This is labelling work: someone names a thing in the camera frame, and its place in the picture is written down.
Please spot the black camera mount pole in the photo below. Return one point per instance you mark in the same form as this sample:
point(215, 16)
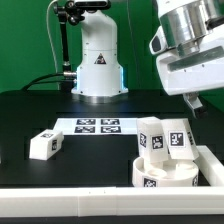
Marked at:
point(67, 14)

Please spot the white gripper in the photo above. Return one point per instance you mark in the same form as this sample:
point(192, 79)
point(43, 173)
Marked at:
point(203, 70)

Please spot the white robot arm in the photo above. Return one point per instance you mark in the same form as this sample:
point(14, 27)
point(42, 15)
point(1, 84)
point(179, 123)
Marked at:
point(188, 45)

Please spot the white marker sheet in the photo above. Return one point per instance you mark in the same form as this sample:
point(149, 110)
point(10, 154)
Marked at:
point(97, 126)

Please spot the white fence bar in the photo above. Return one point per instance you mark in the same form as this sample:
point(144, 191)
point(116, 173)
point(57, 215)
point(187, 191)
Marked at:
point(211, 168)
point(110, 201)

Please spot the white front fence bar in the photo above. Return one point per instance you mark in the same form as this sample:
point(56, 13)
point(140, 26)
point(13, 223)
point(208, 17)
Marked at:
point(110, 201)

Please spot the white right fence bar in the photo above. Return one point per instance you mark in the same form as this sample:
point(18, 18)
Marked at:
point(211, 168)

